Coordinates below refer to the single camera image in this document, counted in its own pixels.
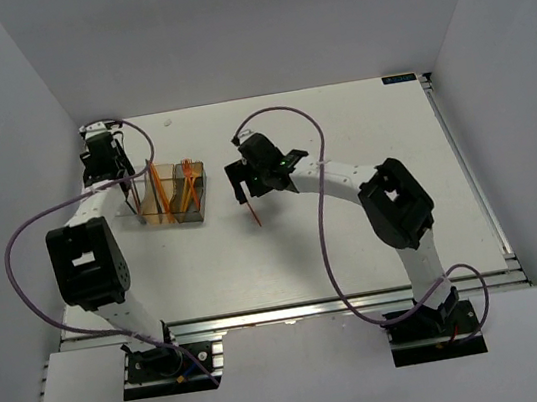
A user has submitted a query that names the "orange fork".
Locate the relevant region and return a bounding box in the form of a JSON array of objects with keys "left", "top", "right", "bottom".
[{"left": 180, "top": 175, "right": 191, "bottom": 213}]

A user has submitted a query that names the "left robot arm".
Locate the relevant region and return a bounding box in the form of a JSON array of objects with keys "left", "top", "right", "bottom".
[{"left": 45, "top": 122, "right": 182, "bottom": 377}]

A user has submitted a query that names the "clear plastic container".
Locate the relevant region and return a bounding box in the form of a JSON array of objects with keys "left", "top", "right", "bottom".
[{"left": 116, "top": 175, "right": 157, "bottom": 218}]

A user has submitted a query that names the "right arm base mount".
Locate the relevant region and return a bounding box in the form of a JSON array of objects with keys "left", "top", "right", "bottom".
[{"left": 385, "top": 300, "right": 488, "bottom": 368}]

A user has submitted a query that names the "dark teal chopstick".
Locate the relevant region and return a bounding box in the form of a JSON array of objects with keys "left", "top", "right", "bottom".
[{"left": 130, "top": 180, "right": 142, "bottom": 215}]

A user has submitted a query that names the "orange plastic container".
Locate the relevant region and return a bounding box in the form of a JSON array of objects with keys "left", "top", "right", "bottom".
[{"left": 142, "top": 163, "right": 178, "bottom": 226}]

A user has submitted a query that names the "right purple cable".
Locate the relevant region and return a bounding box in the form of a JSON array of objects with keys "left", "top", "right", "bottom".
[{"left": 229, "top": 80, "right": 496, "bottom": 375}]

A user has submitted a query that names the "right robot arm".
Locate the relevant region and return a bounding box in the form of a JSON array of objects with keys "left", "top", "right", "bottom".
[{"left": 224, "top": 133, "right": 459, "bottom": 337}]

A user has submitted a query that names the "blue-grey chopstick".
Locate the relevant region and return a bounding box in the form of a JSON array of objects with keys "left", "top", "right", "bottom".
[{"left": 121, "top": 183, "right": 138, "bottom": 215}]

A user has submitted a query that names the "red-orange knife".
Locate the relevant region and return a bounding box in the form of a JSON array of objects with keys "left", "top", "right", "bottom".
[{"left": 144, "top": 156, "right": 175, "bottom": 225}]

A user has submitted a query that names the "blue plastic knife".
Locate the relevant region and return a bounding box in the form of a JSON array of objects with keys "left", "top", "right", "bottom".
[{"left": 147, "top": 165, "right": 163, "bottom": 222}]

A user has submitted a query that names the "red chopstick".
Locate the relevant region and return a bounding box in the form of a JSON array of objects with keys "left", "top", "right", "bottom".
[{"left": 246, "top": 200, "right": 263, "bottom": 227}]

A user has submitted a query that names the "red-orange fork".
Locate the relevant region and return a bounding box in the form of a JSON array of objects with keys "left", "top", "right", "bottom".
[{"left": 181, "top": 158, "right": 201, "bottom": 210}]

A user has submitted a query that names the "aluminium table rail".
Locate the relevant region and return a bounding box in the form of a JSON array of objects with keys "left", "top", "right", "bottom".
[{"left": 60, "top": 269, "right": 530, "bottom": 352}]

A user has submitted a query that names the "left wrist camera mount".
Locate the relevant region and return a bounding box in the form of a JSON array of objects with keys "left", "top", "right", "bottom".
[{"left": 79, "top": 121, "right": 111, "bottom": 140}]

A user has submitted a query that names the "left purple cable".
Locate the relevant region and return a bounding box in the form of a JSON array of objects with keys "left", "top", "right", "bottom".
[{"left": 0, "top": 106, "right": 222, "bottom": 402}]

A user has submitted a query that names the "right blue corner label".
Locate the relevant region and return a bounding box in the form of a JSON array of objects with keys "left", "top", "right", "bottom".
[{"left": 381, "top": 73, "right": 417, "bottom": 85}]

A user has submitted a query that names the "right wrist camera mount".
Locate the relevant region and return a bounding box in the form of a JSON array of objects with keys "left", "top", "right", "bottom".
[{"left": 231, "top": 129, "right": 254, "bottom": 147}]

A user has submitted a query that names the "purple cable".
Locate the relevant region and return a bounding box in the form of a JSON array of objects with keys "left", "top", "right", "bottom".
[
  {"left": 0, "top": 106, "right": 222, "bottom": 402},
  {"left": 229, "top": 80, "right": 496, "bottom": 375}
]

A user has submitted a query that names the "dark grey plastic container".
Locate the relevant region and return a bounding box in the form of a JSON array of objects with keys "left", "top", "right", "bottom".
[{"left": 170, "top": 158, "right": 207, "bottom": 224}]

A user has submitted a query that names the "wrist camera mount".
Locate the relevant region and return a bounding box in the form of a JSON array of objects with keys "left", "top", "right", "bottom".
[
  {"left": 231, "top": 129, "right": 254, "bottom": 147},
  {"left": 79, "top": 121, "right": 111, "bottom": 140}
]

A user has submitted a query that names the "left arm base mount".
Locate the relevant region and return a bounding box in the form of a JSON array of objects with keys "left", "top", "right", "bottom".
[{"left": 121, "top": 340, "right": 222, "bottom": 402}]

